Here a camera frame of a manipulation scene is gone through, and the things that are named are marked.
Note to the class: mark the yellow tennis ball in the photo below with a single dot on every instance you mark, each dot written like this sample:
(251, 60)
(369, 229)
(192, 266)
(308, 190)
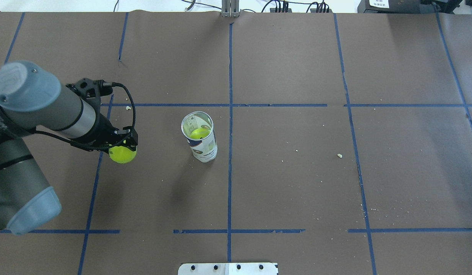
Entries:
(121, 154)

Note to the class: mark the clear tennis ball can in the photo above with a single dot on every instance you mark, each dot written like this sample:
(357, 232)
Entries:
(205, 149)

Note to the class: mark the tennis ball inside can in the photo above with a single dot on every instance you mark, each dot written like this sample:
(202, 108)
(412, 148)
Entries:
(199, 133)

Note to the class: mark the black computer box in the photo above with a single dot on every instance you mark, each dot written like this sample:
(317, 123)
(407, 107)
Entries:
(407, 6)

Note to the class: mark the white pedestal column base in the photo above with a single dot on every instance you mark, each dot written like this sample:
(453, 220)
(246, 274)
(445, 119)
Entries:
(241, 268)

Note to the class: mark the aluminium frame post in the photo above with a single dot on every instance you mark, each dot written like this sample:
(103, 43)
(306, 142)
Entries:
(230, 8)

